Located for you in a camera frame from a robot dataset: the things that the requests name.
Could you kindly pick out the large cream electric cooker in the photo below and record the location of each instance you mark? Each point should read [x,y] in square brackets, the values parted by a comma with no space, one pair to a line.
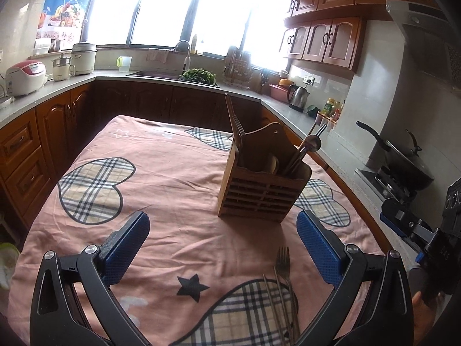
[84,61]

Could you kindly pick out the person's right hand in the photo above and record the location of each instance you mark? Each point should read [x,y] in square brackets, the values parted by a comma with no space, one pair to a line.
[419,317]

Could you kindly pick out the green bowl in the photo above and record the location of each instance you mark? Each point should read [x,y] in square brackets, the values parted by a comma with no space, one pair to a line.
[313,111]

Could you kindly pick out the steel range hood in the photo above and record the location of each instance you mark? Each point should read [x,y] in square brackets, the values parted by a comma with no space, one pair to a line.
[432,32]

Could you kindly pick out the cloth on windowsill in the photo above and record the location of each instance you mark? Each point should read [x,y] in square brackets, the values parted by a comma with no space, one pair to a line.
[157,54]

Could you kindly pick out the fruit wall poster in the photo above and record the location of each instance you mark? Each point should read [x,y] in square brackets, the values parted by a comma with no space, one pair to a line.
[68,7]

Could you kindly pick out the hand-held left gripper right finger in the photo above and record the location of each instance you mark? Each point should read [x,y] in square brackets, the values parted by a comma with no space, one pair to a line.
[318,245]

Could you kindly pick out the white and red rice cooker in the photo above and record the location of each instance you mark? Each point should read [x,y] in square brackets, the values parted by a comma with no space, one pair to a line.
[27,79]

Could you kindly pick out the pink plastic basin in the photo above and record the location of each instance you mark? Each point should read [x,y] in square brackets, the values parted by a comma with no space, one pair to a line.
[280,90]

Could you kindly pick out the dish rack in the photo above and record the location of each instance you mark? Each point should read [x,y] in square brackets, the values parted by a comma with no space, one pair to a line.
[237,68]

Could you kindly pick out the wall power outlet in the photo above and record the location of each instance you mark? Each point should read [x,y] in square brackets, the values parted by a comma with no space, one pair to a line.
[312,80]

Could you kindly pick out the pink tablecloth with plaid hearts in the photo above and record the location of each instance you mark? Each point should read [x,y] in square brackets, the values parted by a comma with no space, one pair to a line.
[173,187]

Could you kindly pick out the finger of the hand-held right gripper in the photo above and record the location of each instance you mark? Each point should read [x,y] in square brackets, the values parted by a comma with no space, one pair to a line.
[420,257]
[403,220]

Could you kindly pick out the gas stove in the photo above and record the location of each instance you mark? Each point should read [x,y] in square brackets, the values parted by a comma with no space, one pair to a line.
[389,187]

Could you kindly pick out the metal fork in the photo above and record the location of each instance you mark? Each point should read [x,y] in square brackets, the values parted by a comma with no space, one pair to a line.
[239,129]
[282,263]

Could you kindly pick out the wooden cabinets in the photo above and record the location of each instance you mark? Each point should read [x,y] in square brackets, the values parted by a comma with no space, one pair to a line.
[324,39]
[54,133]

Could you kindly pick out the bottle on windowsill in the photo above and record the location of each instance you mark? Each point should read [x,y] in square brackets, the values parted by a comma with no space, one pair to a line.
[195,45]

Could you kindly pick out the small white electric pot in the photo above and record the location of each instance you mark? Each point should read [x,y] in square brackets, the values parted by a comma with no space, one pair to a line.
[63,67]

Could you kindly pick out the black wok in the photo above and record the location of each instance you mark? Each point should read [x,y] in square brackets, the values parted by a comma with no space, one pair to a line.
[407,165]

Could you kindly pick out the steel electric kettle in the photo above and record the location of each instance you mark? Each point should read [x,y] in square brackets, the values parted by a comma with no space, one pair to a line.
[299,99]

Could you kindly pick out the green leafy vegetables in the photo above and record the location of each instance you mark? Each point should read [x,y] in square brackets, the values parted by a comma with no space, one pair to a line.
[198,75]

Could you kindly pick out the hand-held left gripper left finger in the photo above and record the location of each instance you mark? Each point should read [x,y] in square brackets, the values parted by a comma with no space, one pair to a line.
[128,245]

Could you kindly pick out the curved sink faucet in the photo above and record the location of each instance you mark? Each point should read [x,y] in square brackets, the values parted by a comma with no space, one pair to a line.
[185,52]

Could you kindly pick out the wooden utensil holder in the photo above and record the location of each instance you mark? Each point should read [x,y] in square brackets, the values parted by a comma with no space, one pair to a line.
[259,194]

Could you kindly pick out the knife block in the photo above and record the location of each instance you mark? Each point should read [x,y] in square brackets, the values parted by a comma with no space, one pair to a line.
[264,81]

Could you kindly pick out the kitchen window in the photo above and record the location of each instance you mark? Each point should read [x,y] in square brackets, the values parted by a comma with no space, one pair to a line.
[162,7]

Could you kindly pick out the grey stone countertop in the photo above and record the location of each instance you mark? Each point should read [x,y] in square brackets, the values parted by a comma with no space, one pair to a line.
[54,92]

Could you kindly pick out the metal spoon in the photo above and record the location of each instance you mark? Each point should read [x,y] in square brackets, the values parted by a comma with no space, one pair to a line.
[315,143]

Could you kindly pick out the group of condiment bottles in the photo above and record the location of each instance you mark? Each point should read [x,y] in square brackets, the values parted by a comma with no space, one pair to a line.
[331,110]

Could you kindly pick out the wooden upper cabinets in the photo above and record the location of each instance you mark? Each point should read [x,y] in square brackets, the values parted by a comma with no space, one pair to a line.
[324,39]

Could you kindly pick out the pale green plastic bag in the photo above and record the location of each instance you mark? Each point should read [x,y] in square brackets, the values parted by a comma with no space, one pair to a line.
[8,263]

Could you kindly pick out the wooden lower cabinets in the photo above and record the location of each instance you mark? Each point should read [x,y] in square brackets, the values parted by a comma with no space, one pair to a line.
[54,133]

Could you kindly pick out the kitchen sink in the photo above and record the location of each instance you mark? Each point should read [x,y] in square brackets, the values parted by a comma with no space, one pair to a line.
[158,75]

